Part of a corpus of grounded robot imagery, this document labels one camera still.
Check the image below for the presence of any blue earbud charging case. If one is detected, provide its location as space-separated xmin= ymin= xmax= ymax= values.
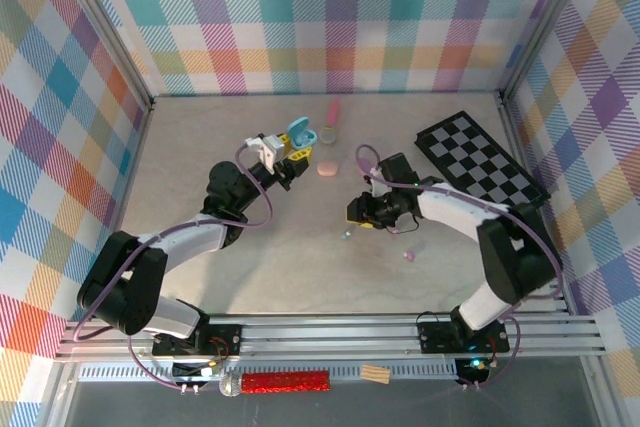
xmin=285 ymin=116 xmax=319 ymax=151

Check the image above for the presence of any pink toy microphone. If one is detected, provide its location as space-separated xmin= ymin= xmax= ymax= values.
xmin=318 ymin=98 xmax=342 ymax=147

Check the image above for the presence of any black grey chessboard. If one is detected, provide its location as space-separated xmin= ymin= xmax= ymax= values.
xmin=414 ymin=110 xmax=552 ymax=211

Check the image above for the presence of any small wooden block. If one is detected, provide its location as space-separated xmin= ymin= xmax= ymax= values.
xmin=360 ymin=364 xmax=392 ymax=386

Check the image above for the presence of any red glitter toy microphone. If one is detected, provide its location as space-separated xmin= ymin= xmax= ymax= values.
xmin=218 ymin=369 xmax=332 ymax=398

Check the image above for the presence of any black control box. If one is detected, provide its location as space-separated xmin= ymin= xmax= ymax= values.
xmin=454 ymin=357 xmax=492 ymax=384
xmin=172 ymin=361 xmax=224 ymax=382

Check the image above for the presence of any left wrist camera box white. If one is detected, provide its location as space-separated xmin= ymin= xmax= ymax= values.
xmin=244 ymin=132 xmax=285 ymax=174

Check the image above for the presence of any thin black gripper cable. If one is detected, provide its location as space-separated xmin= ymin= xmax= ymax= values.
xmin=389 ymin=216 xmax=419 ymax=236

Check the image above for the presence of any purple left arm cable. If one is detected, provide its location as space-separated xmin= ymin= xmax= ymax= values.
xmin=73 ymin=141 xmax=274 ymax=391

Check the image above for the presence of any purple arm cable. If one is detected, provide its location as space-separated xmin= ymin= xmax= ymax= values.
xmin=354 ymin=144 xmax=566 ymax=391
xmin=73 ymin=141 xmax=274 ymax=391

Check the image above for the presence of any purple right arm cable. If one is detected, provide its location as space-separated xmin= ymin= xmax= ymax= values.
xmin=354 ymin=144 xmax=566 ymax=391

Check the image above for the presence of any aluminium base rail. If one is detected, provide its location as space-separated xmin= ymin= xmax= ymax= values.
xmin=54 ymin=314 xmax=609 ymax=363

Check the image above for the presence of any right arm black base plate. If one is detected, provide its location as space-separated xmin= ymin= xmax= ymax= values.
xmin=417 ymin=319 xmax=511 ymax=354

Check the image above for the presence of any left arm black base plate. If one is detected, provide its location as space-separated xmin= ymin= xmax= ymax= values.
xmin=151 ymin=322 xmax=244 ymax=358

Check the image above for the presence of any aluminium frame post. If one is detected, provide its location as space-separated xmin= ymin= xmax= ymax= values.
xmin=47 ymin=0 xmax=156 ymax=113
xmin=497 ymin=0 xmax=601 ymax=108

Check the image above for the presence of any white slotted cable duct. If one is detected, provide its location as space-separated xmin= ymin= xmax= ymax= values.
xmin=77 ymin=360 xmax=466 ymax=383

